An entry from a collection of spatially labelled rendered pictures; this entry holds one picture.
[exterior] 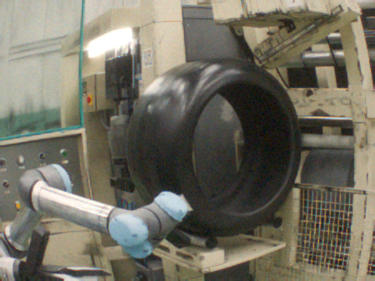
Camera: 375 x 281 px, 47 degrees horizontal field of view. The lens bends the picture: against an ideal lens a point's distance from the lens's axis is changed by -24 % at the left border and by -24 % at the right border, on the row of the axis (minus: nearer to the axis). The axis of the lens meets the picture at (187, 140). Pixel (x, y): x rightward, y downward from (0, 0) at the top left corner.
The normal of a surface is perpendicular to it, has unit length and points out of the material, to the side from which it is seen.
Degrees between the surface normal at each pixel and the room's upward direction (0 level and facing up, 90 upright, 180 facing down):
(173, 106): 67
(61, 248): 90
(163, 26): 90
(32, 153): 90
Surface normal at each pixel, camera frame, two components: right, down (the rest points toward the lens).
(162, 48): 0.50, 0.03
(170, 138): -0.29, -0.07
